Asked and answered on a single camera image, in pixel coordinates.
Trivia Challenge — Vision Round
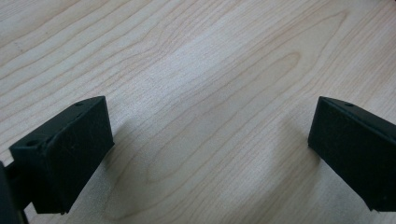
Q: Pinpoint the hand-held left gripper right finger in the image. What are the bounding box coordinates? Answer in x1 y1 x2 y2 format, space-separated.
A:
307 96 396 213

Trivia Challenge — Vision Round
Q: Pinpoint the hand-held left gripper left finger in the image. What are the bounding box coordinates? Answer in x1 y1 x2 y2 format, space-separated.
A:
6 95 115 216

